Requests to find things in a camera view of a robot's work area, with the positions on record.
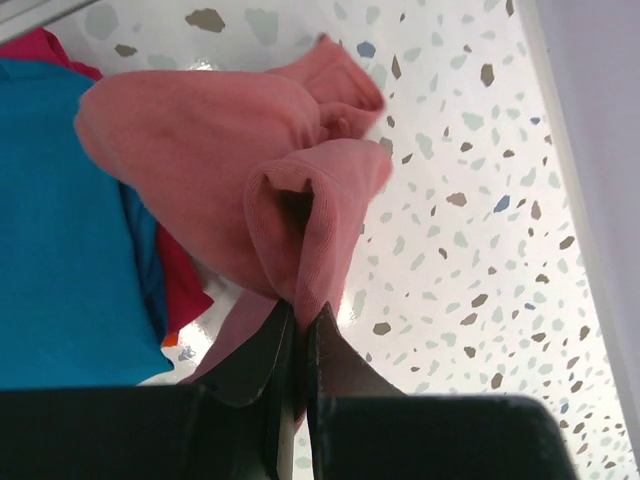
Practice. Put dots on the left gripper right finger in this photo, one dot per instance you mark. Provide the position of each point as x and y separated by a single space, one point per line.
345 398

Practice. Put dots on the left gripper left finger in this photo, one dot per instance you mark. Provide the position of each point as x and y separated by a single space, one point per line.
246 421

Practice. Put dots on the salmon pink t shirt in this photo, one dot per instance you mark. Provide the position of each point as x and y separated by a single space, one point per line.
262 177

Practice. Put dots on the folded orange t shirt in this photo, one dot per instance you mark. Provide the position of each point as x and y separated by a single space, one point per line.
171 340

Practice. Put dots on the folded magenta t shirt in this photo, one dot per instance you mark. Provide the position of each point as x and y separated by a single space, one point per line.
172 288

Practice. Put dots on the folded teal t shirt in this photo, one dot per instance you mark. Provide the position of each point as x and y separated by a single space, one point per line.
83 299

